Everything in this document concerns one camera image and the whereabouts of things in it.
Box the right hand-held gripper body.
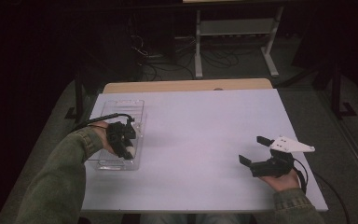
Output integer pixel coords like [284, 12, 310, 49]
[249, 135, 316, 179]

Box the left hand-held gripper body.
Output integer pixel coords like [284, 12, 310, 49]
[106, 120, 137, 152]

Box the clear plastic tray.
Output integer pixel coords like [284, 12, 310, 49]
[85, 99, 148, 172]

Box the person's left hand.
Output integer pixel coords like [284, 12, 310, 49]
[91, 120, 117, 157]

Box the person's right hand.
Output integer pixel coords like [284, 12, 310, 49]
[258, 170, 300, 193]

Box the black metal stand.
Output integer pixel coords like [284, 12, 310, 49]
[329, 61, 357, 119]
[64, 72, 87, 123]

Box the wooden table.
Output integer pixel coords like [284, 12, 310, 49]
[102, 77, 274, 94]

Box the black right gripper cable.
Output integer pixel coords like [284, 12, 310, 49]
[293, 158, 351, 224]

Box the tangle of floor cables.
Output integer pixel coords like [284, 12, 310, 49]
[130, 32, 262, 82]

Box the white metal desk frame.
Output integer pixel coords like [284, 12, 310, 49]
[182, 0, 293, 79]

